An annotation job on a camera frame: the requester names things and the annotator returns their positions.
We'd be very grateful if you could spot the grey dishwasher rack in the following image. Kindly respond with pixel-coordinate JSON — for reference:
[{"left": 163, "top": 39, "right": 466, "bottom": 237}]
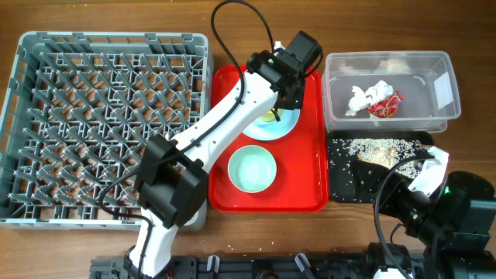
[{"left": 1, "top": 32, "right": 213, "bottom": 231}]

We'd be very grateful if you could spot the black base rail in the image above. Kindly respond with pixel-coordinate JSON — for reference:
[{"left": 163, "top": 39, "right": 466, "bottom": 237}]
[{"left": 89, "top": 253, "right": 373, "bottom": 279}]

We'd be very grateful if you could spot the red plastic tray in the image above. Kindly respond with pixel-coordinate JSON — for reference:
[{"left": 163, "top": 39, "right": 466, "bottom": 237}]
[{"left": 208, "top": 71, "right": 329, "bottom": 213}]

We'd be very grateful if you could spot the red snack wrapper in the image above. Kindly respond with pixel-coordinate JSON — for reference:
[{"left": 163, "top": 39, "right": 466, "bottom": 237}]
[{"left": 367, "top": 91, "right": 403, "bottom": 118}]

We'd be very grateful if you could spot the white tissue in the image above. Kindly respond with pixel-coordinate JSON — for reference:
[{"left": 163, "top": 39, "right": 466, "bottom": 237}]
[{"left": 345, "top": 81, "right": 394, "bottom": 116}]

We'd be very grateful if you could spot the food scraps and rice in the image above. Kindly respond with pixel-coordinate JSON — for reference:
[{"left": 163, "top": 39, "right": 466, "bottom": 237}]
[{"left": 329, "top": 137, "right": 425, "bottom": 202}]

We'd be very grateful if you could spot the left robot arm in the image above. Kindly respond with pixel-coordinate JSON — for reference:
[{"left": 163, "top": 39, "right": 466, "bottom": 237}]
[{"left": 126, "top": 31, "right": 323, "bottom": 278}]

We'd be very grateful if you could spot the green bowl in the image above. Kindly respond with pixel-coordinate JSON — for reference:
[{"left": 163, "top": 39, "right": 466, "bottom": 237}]
[{"left": 228, "top": 145, "right": 277, "bottom": 194}]

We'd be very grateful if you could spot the light blue plate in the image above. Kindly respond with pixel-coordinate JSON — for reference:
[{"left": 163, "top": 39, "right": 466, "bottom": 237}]
[{"left": 243, "top": 109, "right": 300, "bottom": 141}]

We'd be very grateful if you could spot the clear plastic bin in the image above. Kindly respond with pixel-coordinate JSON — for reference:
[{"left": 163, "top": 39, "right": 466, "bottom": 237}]
[{"left": 322, "top": 50, "right": 461, "bottom": 133}]

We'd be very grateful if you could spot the yellow plastic cup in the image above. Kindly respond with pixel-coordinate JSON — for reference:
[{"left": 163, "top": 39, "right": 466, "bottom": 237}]
[{"left": 260, "top": 109, "right": 285, "bottom": 122}]

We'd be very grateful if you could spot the black plastic tray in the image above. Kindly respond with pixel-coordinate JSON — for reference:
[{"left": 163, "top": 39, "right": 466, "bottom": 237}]
[{"left": 326, "top": 129, "right": 437, "bottom": 205}]

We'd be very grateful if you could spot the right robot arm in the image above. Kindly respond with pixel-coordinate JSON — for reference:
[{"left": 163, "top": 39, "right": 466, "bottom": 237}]
[{"left": 352, "top": 145, "right": 495, "bottom": 278}]

